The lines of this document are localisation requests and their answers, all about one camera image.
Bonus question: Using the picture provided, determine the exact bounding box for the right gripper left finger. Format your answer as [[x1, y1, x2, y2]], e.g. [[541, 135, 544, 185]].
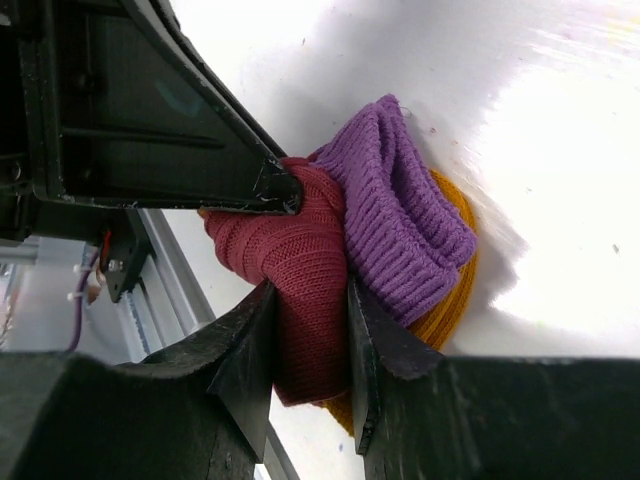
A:
[[1, 283, 275, 479]]

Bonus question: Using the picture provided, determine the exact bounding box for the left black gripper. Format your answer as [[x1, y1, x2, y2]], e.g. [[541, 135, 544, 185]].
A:
[[1, 1, 303, 245]]

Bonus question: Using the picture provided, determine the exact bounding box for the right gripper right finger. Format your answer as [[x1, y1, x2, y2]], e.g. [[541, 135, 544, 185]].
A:
[[348, 280, 639, 479]]

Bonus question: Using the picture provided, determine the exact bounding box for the maroon purple striped sock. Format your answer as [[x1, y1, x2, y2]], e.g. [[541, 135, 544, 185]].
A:
[[201, 95, 477, 430]]

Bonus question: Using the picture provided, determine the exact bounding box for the aluminium frame rail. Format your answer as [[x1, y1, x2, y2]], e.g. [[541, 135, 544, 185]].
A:
[[1, 211, 297, 479]]

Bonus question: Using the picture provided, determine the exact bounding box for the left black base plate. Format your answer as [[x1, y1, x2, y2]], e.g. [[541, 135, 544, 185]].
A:
[[100, 210, 152, 303]]

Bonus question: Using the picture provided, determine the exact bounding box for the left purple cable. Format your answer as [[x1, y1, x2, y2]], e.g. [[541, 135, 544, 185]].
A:
[[64, 249, 101, 354]]

